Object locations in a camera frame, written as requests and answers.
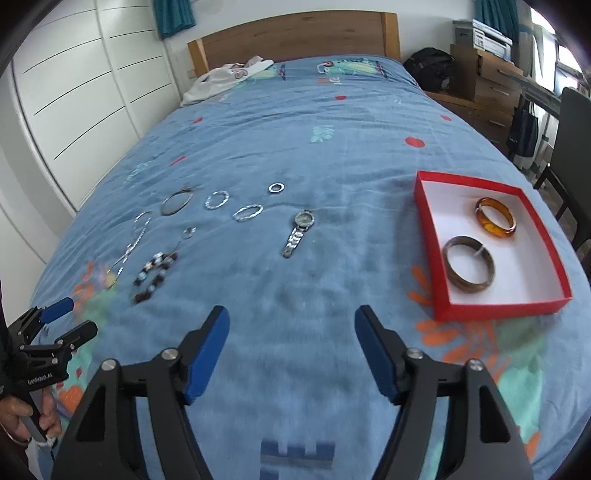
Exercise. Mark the grey desk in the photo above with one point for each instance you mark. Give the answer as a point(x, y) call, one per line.
point(542, 92)

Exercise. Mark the thin metal bangle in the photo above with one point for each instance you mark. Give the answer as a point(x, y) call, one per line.
point(167, 208)

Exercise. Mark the wooden headboard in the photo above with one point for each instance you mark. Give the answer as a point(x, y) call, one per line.
point(295, 34)

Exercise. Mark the grey storage box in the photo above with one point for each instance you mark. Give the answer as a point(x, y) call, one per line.
point(461, 32)

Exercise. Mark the black chair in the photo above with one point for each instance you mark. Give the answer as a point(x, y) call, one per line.
point(572, 134)

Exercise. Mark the blue printed blanket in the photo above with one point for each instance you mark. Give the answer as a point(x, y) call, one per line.
point(323, 138)

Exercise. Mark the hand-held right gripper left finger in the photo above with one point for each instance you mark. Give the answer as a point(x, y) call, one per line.
point(207, 355)

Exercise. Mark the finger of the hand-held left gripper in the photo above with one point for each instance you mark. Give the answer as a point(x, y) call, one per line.
point(55, 310)
point(78, 336)

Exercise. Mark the amber bangle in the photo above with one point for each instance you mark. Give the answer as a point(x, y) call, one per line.
point(503, 228)

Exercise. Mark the red cardboard box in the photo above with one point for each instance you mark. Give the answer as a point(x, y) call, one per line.
point(517, 258)

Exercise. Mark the white wardrobe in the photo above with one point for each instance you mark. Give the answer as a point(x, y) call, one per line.
point(78, 92)

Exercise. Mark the person's left hand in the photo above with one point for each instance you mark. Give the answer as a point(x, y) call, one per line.
point(11, 415)

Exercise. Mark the brown wooden bangle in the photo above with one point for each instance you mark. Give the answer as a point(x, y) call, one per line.
point(455, 277)

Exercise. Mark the wooden drawer unit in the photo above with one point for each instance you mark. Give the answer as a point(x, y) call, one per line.
point(494, 78)

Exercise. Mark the black backpack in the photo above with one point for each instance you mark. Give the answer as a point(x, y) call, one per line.
point(429, 67)

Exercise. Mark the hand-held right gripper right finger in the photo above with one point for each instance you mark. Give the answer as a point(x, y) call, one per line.
point(374, 350)

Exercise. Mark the silver wristwatch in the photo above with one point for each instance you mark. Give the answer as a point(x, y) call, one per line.
point(298, 233)

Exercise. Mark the dark hanging bag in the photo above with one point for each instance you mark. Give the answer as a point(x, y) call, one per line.
point(524, 134)

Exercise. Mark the white printer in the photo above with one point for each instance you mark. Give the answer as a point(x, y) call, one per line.
point(491, 37)

